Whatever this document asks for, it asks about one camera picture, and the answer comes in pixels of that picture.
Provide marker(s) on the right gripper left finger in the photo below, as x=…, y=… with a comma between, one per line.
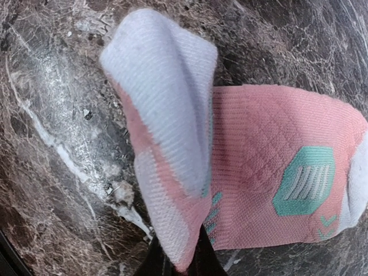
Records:
x=156, y=262

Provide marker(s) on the black front table rail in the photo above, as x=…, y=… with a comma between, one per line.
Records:
x=11, y=262

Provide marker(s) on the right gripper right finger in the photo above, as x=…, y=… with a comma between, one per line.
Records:
x=205, y=262

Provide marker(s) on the pink sock with green patches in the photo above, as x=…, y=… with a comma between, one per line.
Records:
x=256, y=165

